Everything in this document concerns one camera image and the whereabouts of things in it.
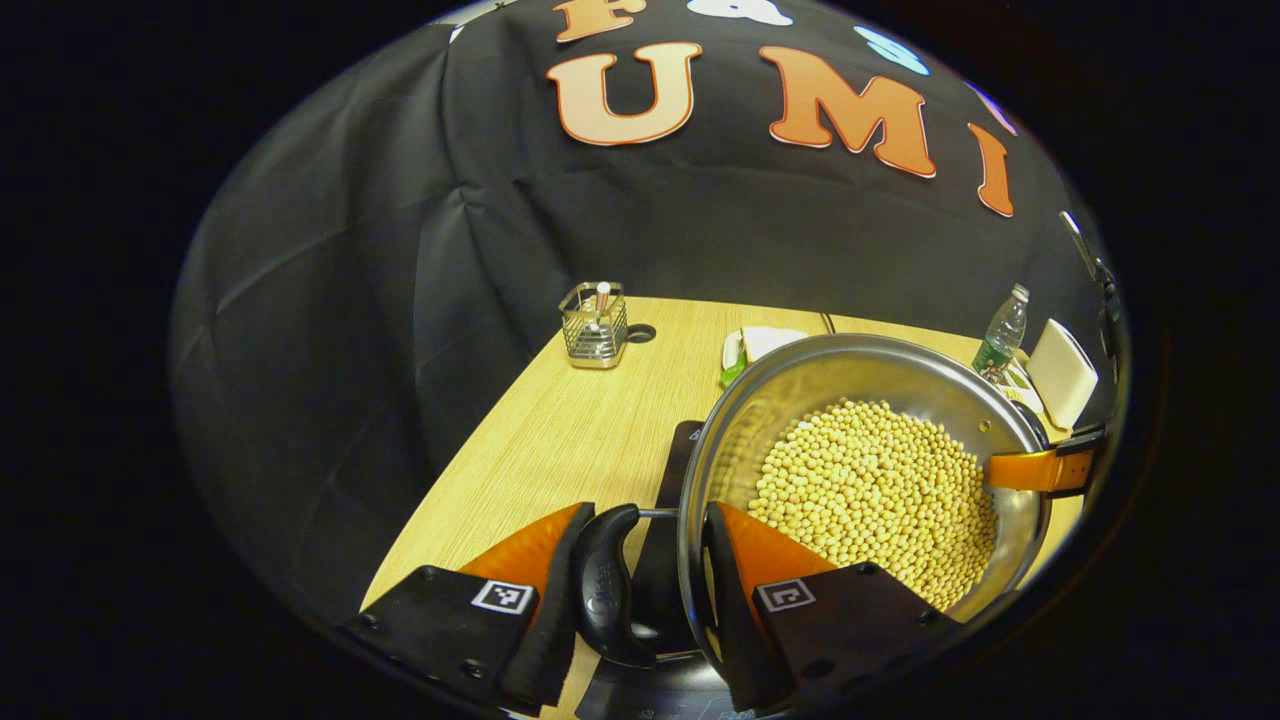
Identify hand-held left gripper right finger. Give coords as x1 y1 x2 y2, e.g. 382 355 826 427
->
703 500 966 713

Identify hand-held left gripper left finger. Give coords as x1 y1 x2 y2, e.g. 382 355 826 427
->
345 500 598 716

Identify black induction cooktop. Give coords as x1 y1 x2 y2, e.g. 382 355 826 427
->
575 420 761 720

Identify pile of yellow soybeans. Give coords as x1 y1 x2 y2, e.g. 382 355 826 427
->
748 398 999 612

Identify stainless steel pot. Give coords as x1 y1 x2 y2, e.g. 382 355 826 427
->
575 333 1053 691

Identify white divided bean dish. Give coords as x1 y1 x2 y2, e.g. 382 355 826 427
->
1003 362 1047 413

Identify white toaster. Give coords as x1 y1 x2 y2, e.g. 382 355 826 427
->
1025 318 1100 432

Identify clear plastic water bottle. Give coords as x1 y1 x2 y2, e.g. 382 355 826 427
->
972 283 1032 387

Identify sandwich with lettuce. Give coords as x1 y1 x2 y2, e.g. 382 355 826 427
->
721 326 810 390

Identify black backdrop cloth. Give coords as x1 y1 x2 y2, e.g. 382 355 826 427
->
170 0 1126 641

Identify wire mesh utensil holder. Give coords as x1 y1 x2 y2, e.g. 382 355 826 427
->
558 281 630 372

